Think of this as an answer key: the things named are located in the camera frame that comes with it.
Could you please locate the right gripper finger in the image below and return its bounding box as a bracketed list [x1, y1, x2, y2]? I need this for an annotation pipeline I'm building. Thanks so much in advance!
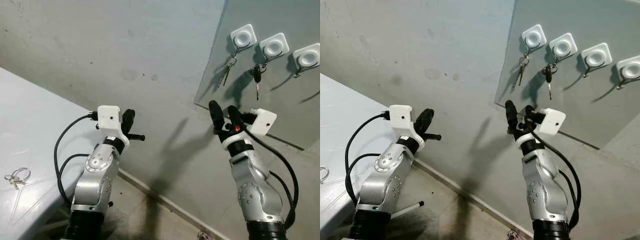
[506, 100, 522, 136]
[227, 105, 244, 128]
[525, 105, 545, 124]
[208, 100, 227, 135]

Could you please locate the black head car key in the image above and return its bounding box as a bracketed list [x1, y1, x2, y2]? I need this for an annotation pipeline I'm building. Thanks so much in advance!
[542, 64, 557, 100]
[251, 64, 264, 101]

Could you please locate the silver key bunch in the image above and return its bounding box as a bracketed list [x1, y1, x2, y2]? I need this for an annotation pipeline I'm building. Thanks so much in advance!
[218, 55, 238, 88]
[512, 54, 530, 87]

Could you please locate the white rod with black tip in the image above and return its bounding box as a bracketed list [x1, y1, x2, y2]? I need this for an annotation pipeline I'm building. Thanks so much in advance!
[390, 201, 425, 218]

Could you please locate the white table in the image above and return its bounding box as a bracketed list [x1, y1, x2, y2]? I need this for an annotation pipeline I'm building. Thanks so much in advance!
[320, 72, 416, 240]
[0, 66, 121, 240]

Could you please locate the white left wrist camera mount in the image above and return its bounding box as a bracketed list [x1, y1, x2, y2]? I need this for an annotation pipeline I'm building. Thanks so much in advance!
[96, 105, 131, 148]
[389, 104, 426, 151]

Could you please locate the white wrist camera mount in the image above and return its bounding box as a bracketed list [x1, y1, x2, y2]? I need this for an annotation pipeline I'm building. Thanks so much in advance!
[389, 104, 426, 151]
[221, 108, 277, 149]
[96, 105, 131, 148]
[516, 108, 567, 146]

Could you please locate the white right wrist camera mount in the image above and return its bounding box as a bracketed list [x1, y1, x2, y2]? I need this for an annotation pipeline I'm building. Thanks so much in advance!
[516, 108, 567, 146]
[221, 108, 277, 149]

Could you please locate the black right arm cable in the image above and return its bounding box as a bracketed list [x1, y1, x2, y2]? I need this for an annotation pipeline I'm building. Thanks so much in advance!
[531, 131, 582, 231]
[244, 127, 300, 231]

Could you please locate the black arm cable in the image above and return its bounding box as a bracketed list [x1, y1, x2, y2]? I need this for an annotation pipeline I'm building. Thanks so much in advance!
[57, 153, 91, 206]
[53, 113, 98, 208]
[345, 152, 382, 206]
[343, 113, 392, 201]
[244, 127, 300, 231]
[531, 131, 582, 231]

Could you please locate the grey wall panel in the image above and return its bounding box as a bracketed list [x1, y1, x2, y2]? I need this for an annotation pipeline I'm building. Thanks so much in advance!
[194, 0, 321, 151]
[494, 0, 640, 151]

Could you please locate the white square wall hook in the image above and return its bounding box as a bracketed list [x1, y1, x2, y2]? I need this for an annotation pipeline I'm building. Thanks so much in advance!
[616, 56, 640, 91]
[227, 24, 258, 58]
[520, 24, 548, 57]
[581, 43, 613, 79]
[257, 33, 290, 68]
[547, 33, 579, 67]
[292, 43, 321, 79]

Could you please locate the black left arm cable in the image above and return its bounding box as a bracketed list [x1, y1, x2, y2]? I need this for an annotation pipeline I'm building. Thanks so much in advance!
[345, 152, 382, 206]
[57, 153, 91, 206]
[343, 113, 392, 201]
[53, 113, 98, 208]

